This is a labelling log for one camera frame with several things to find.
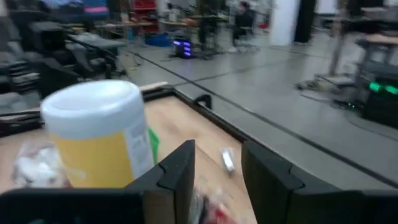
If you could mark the person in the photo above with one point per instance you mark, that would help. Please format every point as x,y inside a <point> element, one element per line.
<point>244,21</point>

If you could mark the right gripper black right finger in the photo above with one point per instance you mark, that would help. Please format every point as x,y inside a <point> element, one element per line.
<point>267,186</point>

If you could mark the blue storage bin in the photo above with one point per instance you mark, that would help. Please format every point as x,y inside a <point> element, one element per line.
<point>158,40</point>

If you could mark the device with purple lights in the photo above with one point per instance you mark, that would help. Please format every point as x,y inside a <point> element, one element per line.
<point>182,47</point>

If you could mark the monitor with blue screen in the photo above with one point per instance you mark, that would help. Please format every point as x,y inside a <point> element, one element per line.
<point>94,7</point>

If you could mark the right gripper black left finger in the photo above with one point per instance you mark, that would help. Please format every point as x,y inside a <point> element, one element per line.
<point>171,186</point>

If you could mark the yellow disinfecting wipes canister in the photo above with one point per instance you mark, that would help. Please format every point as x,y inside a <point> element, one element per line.
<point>93,124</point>

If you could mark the silver metal nail clipper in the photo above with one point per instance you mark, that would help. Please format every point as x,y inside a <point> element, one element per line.
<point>228,160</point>

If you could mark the clear bag of white cotton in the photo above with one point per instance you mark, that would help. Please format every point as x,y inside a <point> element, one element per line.
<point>37,168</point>

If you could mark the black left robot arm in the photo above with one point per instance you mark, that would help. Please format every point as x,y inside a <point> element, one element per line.
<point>62,46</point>

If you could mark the red shelf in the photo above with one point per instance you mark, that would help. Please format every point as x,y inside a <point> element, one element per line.
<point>144,12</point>

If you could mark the device with green lights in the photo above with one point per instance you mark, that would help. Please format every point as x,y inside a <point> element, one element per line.
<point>381,99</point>

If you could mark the white square pillar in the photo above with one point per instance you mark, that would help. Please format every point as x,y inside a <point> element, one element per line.
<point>284,21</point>

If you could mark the red plastic mesh basket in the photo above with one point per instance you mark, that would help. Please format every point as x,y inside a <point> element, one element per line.
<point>220,216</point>

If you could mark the black aluminium table frame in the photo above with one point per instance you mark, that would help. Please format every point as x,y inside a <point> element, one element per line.
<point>217,122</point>

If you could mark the green plastic mesh basket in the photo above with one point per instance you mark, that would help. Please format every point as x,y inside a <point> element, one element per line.
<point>154,146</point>

